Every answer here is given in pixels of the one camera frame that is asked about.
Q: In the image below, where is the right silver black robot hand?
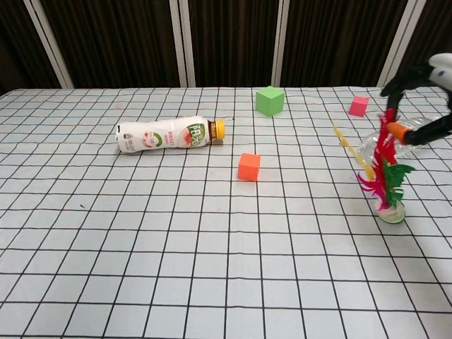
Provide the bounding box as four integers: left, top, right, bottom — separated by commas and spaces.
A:
380, 52, 452, 146

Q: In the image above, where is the small colourful toy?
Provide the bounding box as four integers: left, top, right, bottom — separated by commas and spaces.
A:
333, 108, 416, 225

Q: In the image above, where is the clear plastic water bottle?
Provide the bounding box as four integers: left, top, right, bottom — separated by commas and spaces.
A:
357, 116, 437, 167

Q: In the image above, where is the pink cube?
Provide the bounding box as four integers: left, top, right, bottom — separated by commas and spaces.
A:
349, 95, 370, 117

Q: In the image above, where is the green cube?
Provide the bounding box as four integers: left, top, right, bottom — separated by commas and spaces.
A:
255, 85, 286, 118

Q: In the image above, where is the orange cube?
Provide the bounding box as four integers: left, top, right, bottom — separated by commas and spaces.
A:
237, 153, 262, 183

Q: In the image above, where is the dark folding screen partition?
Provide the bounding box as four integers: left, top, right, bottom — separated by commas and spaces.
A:
0, 0, 452, 95

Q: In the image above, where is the white black grid tablecloth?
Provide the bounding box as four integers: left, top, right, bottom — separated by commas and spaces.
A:
0, 85, 452, 339

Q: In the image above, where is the white labelled drink bottle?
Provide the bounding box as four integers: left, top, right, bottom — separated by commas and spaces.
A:
117, 115, 227, 153

